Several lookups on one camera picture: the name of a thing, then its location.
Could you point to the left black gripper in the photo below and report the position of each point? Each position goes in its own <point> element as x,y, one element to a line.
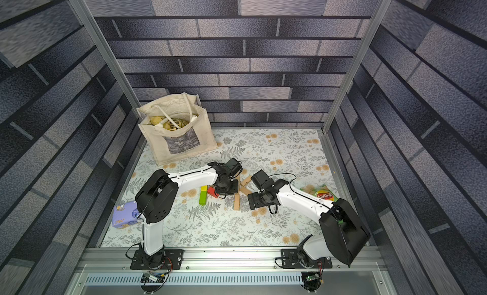
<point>234,191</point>

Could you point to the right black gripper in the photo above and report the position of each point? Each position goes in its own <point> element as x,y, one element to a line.
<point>257,198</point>

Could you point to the natural wooden block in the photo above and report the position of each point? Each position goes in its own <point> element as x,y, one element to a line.
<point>245,191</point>

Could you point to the green wooden block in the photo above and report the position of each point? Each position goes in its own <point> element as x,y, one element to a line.
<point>203,198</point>

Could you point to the natural block numbered 49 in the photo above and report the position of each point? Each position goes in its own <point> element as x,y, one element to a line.
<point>245,181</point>

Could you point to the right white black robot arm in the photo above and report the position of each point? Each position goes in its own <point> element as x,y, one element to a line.
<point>344,234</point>

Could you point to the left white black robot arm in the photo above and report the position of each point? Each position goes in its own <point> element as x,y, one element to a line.
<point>155,199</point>

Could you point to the green chips bag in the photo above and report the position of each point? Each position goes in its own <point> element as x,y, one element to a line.
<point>322,192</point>

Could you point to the beige canvas tote bag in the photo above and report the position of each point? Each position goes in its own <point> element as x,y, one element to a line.
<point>170,146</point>

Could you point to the yellow items inside bag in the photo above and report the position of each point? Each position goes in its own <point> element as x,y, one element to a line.
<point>170,124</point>

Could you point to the right circuit board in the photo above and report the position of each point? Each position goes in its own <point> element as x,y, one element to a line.
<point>311,281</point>

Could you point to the circuit board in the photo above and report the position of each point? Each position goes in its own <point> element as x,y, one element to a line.
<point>311,281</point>
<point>152,278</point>

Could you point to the purple white small box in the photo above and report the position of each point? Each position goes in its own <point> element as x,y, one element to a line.
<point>125,215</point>

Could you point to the left circuit board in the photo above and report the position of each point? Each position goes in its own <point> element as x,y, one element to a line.
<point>152,278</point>

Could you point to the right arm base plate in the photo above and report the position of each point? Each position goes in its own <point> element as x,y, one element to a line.
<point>295,258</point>

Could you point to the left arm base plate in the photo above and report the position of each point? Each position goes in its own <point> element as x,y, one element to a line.
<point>165,258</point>

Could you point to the aluminium front rail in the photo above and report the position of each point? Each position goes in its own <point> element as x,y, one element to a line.
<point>247,259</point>

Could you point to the right aluminium frame post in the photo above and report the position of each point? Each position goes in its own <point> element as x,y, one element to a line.
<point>365,42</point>

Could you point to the aluminium frame post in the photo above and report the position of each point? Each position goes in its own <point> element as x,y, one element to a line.
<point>365,42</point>
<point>88,21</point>

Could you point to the left aluminium frame post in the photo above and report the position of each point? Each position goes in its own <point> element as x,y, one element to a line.
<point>88,21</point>

